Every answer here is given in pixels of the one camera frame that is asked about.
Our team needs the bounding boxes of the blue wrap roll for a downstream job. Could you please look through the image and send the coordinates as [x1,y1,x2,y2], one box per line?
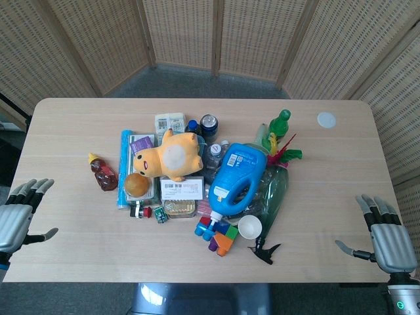
[117,129,133,211]

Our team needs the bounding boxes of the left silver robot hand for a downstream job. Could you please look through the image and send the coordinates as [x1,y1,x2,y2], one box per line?
[0,178,59,256]

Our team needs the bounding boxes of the red straw pack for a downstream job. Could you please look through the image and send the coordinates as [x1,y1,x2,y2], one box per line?
[198,198,213,217]

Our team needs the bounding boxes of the orange toy block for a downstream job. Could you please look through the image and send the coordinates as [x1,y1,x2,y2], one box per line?
[214,232,236,257]

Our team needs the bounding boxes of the colourful feather shuttlecock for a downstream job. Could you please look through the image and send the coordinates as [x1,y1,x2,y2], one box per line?
[266,133,303,170]

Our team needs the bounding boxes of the white tissue pack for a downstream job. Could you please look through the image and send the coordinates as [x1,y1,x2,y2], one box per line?
[169,112,186,133]
[154,113,172,134]

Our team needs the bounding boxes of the yellow plush toy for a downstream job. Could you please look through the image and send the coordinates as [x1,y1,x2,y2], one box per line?
[132,128,203,182]

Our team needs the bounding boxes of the green soda bottle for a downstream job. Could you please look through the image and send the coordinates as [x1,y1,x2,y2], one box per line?
[267,109,293,146]

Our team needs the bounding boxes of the round brown bread bun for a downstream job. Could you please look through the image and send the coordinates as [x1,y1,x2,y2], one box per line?
[123,173,151,198]

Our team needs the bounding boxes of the blue detergent jug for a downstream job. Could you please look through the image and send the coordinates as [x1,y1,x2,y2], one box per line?
[208,142,268,228]

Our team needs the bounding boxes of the flat green white box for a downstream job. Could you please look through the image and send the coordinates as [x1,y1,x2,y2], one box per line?
[126,132,159,201]

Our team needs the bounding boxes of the white paper cup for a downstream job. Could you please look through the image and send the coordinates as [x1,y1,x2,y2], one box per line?
[238,215,264,239]

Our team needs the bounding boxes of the blue toy block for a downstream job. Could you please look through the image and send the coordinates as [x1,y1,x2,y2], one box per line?
[194,217,231,241]

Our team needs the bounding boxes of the golden flat tin can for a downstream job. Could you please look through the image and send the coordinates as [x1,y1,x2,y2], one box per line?
[163,198,198,219]

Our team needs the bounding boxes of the purple card packet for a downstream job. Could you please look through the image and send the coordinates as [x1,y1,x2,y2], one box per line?
[129,136,156,154]

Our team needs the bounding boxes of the pale green tube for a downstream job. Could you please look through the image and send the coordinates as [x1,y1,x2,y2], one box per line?
[255,123,272,149]

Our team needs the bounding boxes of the white box with barcode label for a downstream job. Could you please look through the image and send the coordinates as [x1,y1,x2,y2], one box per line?
[159,177,205,201]

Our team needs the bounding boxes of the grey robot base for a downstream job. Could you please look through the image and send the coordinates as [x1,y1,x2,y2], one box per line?
[129,282,273,315]

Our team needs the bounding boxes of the dark bottle with blue cap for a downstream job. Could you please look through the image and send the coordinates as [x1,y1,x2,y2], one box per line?
[185,119,202,136]

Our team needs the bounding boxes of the dark blue drink can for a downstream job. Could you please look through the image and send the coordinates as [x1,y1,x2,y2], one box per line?
[199,114,220,144]

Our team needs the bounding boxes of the red emergency push button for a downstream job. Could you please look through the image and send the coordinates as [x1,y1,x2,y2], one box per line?
[130,203,154,219]

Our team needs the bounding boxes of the woven folding screen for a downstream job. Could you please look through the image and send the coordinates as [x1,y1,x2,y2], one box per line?
[0,0,420,230]

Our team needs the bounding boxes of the white round table cap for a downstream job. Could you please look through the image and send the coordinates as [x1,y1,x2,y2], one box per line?
[316,112,338,129]

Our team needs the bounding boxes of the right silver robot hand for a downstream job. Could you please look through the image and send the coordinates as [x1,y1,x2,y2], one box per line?
[335,194,418,275]

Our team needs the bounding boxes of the brown syrup bottle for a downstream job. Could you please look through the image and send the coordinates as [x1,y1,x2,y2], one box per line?
[87,152,119,192]

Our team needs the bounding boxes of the black spring clamp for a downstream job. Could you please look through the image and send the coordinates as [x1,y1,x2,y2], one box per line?
[247,236,282,265]

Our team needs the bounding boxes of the green toy block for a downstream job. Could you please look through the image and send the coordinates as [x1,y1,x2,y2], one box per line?
[222,224,240,242]

